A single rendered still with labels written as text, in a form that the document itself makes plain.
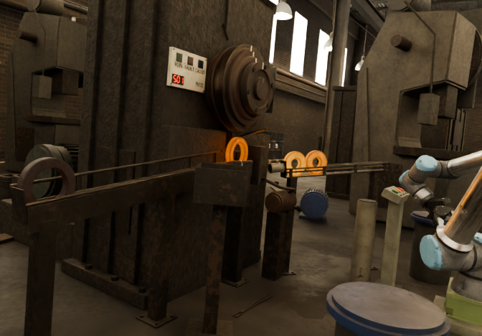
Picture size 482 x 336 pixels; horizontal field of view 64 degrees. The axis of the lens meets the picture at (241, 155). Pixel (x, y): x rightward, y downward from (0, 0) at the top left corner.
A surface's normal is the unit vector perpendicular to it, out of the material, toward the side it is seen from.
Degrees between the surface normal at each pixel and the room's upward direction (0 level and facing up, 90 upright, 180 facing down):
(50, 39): 90
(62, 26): 92
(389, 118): 90
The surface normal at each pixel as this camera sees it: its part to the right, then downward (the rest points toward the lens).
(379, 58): -0.73, -0.03
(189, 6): 0.83, 0.10
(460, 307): -0.53, 0.00
